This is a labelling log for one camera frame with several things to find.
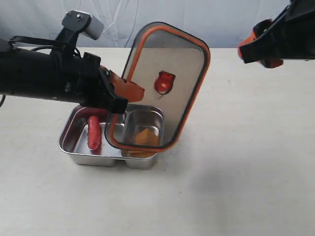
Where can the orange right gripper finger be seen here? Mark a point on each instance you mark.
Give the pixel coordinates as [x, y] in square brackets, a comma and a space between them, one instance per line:
[257, 48]

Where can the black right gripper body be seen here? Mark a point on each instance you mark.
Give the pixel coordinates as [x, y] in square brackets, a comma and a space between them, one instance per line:
[292, 32]

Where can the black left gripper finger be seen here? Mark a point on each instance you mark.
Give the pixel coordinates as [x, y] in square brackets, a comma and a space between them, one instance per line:
[109, 100]

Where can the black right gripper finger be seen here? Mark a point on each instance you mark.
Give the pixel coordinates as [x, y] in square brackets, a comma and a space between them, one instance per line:
[276, 34]

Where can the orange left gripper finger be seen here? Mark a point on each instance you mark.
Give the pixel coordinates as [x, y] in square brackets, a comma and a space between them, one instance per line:
[129, 90]

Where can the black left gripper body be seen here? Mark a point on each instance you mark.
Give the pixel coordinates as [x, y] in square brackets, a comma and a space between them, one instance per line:
[85, 83]

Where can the red toy sausage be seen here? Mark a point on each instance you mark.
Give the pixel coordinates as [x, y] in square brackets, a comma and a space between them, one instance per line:
[94, 133]

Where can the yellow toy cheese block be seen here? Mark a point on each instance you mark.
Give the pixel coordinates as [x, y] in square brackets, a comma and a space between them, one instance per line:
[147, 138]

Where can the dark transparent lunch box lid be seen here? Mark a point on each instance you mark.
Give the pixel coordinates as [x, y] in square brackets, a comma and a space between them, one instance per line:
[170, 64]

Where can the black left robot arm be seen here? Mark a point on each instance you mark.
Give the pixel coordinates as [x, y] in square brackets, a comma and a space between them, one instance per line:
[54, 76]

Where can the stainless steel lunch box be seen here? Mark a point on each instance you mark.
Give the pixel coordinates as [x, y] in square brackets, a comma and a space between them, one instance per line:
[137, 118]

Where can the blue wrinkled backdrop cloth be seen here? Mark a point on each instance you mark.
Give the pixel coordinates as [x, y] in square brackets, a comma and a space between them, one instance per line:
[220, 23]

